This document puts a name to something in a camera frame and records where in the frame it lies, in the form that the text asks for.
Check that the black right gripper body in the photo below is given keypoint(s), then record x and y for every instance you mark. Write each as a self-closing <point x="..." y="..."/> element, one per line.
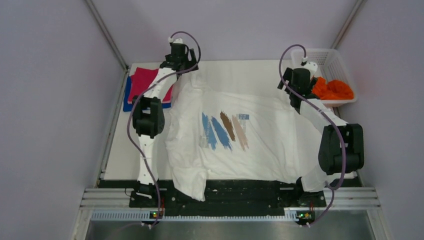
<point x="288" y="75"/>

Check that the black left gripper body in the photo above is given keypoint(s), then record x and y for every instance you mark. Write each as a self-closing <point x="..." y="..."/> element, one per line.
<point x="185" y="60"/>

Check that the white printed t-shirt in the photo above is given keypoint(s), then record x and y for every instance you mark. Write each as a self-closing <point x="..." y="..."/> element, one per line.
<point x="217" y="135"/>

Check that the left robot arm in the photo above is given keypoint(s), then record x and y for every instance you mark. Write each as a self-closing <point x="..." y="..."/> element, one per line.
<point x="147" y="115"/>

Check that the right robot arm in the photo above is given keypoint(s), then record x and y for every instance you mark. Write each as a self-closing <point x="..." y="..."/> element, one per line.
<point x="341" y="149"/>

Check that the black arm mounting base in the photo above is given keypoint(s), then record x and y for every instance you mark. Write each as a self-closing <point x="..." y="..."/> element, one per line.
<point x="224" y="198"/>

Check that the white plastic basket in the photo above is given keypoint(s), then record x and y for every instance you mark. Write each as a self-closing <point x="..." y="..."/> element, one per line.
<point x="331" y="66"/>

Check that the orange crumpled t-shirt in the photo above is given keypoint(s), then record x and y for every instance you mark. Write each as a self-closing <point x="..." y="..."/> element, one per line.
<point x="332" y="90"/>

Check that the folded magenta t-shirt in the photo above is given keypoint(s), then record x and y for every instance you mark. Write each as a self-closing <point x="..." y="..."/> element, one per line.
<point x="143" y="78"/>

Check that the folded blue t-shirt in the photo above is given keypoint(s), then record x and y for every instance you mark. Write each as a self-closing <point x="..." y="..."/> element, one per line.
<point x="126" y="107"/>

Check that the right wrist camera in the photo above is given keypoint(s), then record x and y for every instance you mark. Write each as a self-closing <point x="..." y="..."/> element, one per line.
<point x="311" y="66"/>

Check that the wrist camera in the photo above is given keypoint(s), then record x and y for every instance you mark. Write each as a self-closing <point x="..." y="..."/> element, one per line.
<point x="311" y="66"/>
<point x="173" y="40"/>

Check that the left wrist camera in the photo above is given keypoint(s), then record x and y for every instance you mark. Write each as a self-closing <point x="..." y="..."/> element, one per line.
<point x="173" y="40"/>

